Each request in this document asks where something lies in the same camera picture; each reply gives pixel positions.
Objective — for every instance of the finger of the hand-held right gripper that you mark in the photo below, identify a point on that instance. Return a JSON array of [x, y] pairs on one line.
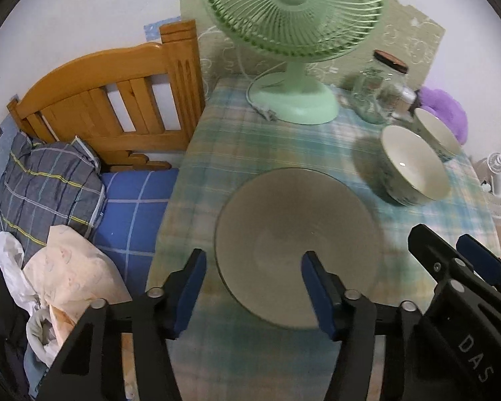
[[480, 255], [432, 250]]

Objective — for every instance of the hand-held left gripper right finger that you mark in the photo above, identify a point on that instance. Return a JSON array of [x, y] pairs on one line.
[[319, 296]]

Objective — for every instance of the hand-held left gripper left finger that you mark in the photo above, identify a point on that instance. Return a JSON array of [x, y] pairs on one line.
[[190, 296]]

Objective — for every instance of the large round floral plate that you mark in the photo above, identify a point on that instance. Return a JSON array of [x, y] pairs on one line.
[[292, 225]]

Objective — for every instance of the grey ceramic bowl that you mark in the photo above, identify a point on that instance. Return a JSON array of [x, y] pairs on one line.
[[438, 133], [413, 171]]

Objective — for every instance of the white standing fan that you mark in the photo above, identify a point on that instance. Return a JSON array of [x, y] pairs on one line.
[[499, 175]]

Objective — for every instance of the blue checked bed sheet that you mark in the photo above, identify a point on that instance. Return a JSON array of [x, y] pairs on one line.
[[133, 200]]

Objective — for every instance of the peach cloth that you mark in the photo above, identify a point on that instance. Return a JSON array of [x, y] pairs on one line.
[[75, 267]]

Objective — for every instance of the purple plush toy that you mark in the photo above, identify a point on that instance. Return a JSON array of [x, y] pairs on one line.
[[451, 108]]

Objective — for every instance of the small white-lid jar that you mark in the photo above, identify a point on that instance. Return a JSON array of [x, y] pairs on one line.
[[407, 98]]

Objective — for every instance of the plaid tablecloth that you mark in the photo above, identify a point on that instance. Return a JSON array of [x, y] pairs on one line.
[[242, 142]]

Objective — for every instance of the glass jar with brown lid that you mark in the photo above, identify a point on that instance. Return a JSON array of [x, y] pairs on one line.
[[375, 92]]

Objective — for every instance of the white plastic bag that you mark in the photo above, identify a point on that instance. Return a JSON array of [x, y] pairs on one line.
[[10, 259]]

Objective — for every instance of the dark cloth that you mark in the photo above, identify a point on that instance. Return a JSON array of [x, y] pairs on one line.
[[4, 326]]

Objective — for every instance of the grey plaid pillow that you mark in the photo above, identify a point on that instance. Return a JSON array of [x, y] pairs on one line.
[[46, 175]]

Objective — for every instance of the wooden headboard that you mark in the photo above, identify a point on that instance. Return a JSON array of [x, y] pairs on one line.
[[87, 92]]

